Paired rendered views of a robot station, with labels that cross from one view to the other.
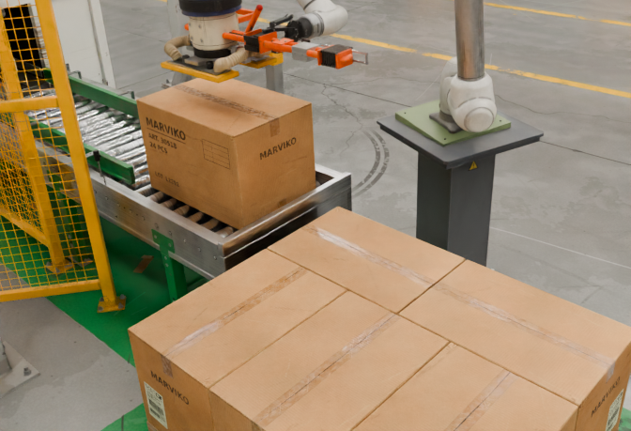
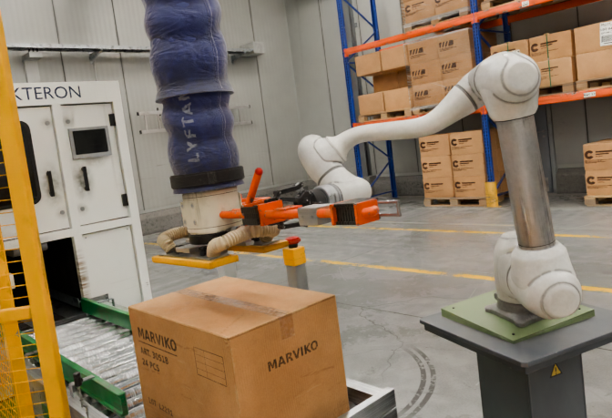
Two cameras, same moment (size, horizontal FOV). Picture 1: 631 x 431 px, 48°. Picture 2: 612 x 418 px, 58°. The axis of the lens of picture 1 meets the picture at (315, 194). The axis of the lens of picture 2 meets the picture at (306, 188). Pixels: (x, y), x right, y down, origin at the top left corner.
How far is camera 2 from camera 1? 1.05 m
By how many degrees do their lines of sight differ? 24
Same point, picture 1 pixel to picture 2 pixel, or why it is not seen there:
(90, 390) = not seen: outside the picture
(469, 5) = (522, 150)
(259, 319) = not seen: outside the picture
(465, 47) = (525, 206)
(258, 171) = (267, 388)
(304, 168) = (331, 383)
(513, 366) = not seen: outside the picture
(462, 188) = (545, 402)
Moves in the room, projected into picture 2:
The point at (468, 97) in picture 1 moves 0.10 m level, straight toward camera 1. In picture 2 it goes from (539, 270) to (545, 280)
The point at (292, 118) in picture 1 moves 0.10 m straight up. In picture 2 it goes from (311, 315) to (306, 281)
